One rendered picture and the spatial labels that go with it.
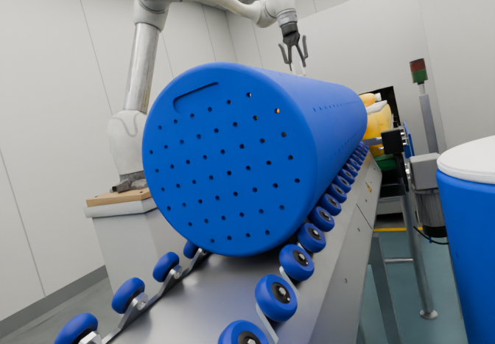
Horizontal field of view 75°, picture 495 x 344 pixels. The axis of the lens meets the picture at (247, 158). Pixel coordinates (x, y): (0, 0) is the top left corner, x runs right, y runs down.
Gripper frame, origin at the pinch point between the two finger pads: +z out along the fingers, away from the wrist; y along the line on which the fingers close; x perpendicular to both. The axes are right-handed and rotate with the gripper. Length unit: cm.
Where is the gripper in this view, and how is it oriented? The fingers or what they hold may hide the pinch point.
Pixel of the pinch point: (298, 69)
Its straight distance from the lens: 156.2
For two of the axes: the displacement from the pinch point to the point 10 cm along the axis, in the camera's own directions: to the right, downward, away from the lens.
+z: 2.3, 9.7, 0.8
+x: 4.1, -1.7, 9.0
